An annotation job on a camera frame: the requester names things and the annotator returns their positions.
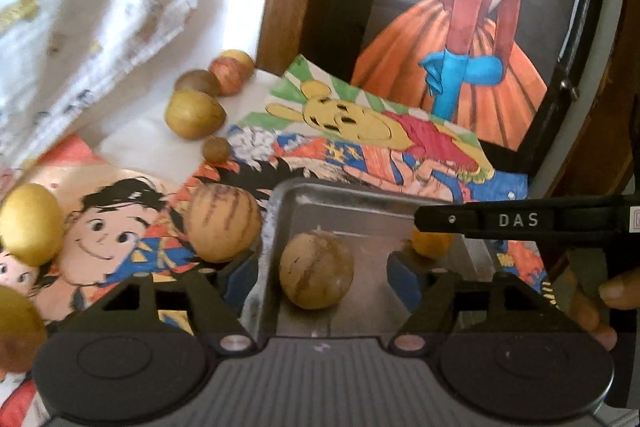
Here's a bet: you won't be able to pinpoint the small orange tangerine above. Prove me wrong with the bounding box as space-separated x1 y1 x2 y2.
411 227 454 259

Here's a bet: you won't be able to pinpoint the brown mango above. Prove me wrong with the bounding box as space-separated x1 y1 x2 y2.
0 286 48 373

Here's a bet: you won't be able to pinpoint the round tan striped melon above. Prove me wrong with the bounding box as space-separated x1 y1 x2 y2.
279 230 355 310

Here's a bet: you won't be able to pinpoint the striped pepino melon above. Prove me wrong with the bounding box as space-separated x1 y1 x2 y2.
183 183 262 263

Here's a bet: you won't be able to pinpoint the yellow lemon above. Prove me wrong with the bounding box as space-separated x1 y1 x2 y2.
1 183 65 267

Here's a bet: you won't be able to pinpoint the yellow-green pear fruit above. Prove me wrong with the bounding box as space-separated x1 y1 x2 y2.
164 90 227 140

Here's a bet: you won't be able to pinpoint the brown kiwi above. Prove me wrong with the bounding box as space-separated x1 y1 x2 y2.
174 69 221 98

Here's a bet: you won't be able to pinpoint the person right hand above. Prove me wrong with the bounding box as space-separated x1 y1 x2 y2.
549 259 639 351

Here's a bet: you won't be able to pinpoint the colourful anime drawing sheets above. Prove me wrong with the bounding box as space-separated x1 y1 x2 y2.
24 57 527 320

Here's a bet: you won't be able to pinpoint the dark metal baking tray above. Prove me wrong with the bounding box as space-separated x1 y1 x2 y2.
242 178 501 348

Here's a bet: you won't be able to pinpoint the orange dress lady poster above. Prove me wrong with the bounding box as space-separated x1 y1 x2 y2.
349 0 591 153

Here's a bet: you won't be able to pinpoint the red apple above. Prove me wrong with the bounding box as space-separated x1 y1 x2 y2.
208 57 247 96

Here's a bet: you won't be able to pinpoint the yellow fruit at back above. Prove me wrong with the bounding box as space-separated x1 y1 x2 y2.
220 50 255 78

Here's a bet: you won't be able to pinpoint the white cartoon print cloth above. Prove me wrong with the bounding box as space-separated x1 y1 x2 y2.
1 0 198 171

